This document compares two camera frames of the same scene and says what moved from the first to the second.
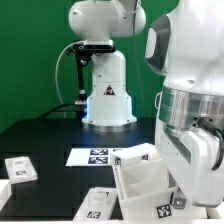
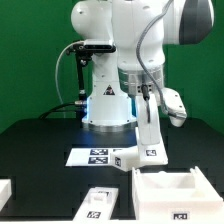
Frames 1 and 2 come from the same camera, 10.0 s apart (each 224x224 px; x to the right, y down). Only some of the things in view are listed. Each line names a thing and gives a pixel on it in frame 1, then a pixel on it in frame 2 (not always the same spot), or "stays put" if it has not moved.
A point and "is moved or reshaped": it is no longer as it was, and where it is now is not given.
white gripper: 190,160 -> 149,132
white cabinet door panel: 20,169 -> 151,154
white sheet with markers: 85,157 stays put
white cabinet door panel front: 98,204 stays put
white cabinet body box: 145,188 is moved or reshaped
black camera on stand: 84,53 stays put
